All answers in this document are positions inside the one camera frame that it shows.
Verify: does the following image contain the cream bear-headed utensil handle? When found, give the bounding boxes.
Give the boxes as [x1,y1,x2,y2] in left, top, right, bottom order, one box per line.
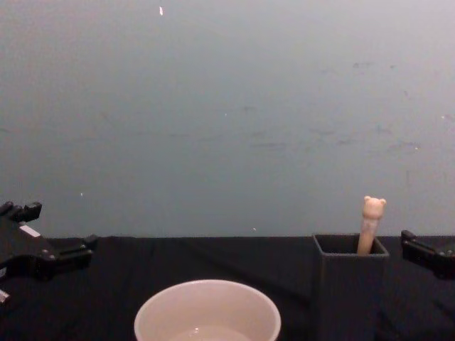
[356,195,387,256]

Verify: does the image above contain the white round bowl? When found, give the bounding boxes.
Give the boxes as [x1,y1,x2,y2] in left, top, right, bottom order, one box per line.
[134,279,282,341]

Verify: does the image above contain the black square utensil holder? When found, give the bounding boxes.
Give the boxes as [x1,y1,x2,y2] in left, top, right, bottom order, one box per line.
[311,233,390,341]

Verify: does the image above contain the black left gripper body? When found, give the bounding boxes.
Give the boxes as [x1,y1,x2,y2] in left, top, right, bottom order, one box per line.
[0,217,58,282]

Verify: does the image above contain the black table cloth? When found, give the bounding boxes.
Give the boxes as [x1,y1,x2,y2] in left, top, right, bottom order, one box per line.
[0,234,455,341]

